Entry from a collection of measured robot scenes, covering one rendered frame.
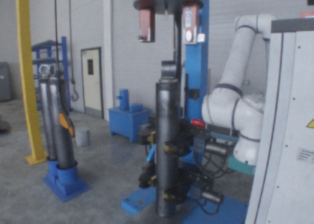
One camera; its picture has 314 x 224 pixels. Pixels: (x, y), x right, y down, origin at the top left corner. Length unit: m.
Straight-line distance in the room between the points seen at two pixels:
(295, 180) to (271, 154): 0.12
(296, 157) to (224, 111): 0.35
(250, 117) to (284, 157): 0.22
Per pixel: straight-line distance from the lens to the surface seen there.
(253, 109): 0.88
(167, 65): 1.60
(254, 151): 0.93
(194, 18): 1.59
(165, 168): 1.81
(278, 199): 0.88
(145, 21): 1.73
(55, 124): 2.51
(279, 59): 0.74
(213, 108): 0.95
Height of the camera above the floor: 1.63
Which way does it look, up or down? 12 degrees down
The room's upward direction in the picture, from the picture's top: straight up
